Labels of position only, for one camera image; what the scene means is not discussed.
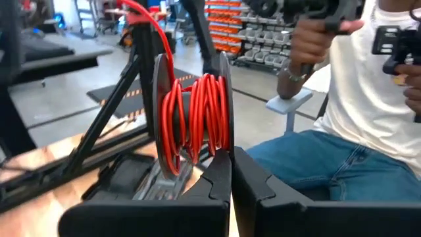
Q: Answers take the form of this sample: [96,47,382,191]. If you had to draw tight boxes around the black wire spool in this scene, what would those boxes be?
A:
[152,51,235,180]

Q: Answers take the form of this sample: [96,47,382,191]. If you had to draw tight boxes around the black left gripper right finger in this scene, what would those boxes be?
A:
[232,146,421,237]

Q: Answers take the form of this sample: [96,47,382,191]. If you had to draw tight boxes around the red cord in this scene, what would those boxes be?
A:
[121,0,231,177]

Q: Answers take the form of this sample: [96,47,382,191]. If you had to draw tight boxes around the hazard striped floor mat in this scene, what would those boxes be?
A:
[87,67,198,120]

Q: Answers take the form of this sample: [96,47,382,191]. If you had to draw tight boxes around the cart with orange grey bins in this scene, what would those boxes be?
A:
[205,0,293,66]

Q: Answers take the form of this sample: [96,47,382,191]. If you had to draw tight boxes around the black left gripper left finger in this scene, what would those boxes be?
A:
[58,149,232,237]

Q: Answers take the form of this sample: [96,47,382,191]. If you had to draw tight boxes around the black screwdriver bit case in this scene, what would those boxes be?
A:
[82,153,211,201]

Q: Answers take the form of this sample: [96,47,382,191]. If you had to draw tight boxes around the black low table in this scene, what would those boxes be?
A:
[12,32,114,87]

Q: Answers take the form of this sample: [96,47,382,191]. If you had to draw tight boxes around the person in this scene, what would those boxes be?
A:
[245,0,421,202]

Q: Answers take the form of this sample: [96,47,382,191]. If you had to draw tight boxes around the black teleoperation handle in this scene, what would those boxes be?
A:
[371,25,421,76]
[243,0,362,36]

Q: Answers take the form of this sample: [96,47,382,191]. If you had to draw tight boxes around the office chair white armrest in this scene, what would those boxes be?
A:
[265,88,330,136]

